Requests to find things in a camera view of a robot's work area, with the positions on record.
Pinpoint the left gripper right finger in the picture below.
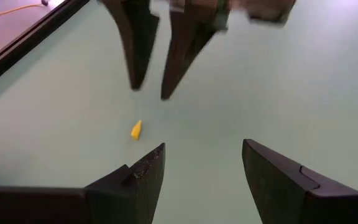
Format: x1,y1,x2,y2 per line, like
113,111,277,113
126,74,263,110
241,138,321,224

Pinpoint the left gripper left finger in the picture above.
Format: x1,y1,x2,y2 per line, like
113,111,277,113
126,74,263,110
85,142,167,224

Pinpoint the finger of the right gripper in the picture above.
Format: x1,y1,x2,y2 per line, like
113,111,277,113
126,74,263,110
160,0,229,101
99,0,160,91

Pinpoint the green table mat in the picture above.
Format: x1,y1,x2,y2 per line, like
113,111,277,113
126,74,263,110
0,0,358,224

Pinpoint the yellow cord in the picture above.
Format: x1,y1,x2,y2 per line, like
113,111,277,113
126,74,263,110
0,2,45,21

